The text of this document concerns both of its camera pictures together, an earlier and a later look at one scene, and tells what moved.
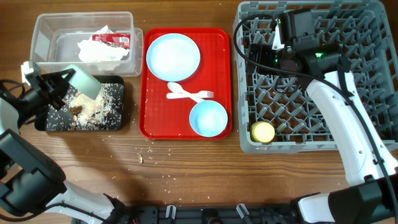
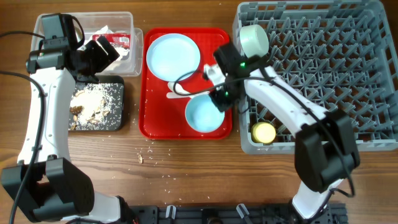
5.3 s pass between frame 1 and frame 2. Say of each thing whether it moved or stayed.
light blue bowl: moved
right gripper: moved
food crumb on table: stayed
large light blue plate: stayed
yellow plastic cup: stayed
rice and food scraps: stayed
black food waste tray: stayed
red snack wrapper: stayed
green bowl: moved
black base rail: stayed
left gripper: moved
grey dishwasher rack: stayed
